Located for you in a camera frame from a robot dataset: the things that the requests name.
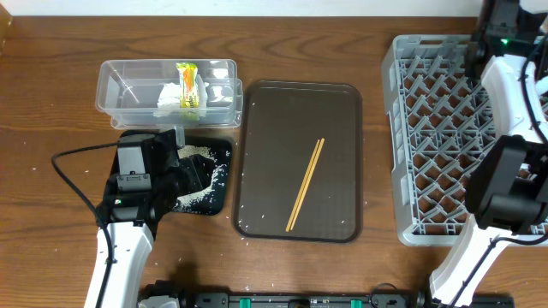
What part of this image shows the black tray lid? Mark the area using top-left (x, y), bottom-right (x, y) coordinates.
top-left (104, 129), bottom-right (232, 218)

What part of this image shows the white tissue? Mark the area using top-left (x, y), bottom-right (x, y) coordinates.
top-left (153, 81), bottom-right (208, 117)

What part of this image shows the yellow green snack wrapper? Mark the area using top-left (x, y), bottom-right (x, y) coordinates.
top-left (176, 62), bottom-right (199, 108)

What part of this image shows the wooden chopstick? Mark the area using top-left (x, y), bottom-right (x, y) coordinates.
top-left (289, 137), bottom-right (325, 232)
top-left (285, 138), bottom-right (322, 233)

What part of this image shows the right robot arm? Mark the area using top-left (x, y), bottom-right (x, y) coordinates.
top-left (416, 0), bottom-right (547, 307)

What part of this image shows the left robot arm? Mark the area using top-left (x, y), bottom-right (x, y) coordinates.
top-left (85, 129), bottom-right (200, 307)

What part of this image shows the clear plastic waste bin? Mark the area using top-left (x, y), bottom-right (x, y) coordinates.
top-left (96, 59), bottom-right (243, 129)

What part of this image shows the grey dishwasher rack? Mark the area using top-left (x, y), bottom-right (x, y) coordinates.
top-left (381, 35), bottom-right (547, 246)

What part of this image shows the pile of white rice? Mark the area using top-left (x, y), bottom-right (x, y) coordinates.
top-left (172, 145), bottom-right (229, 216)

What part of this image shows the brown serving tray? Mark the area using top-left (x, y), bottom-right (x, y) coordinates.
top-left (233, 80), bottom-right (363, 243)

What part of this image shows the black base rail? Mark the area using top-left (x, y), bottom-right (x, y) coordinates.
top-left (140, 281), bottom-right (515, 308)

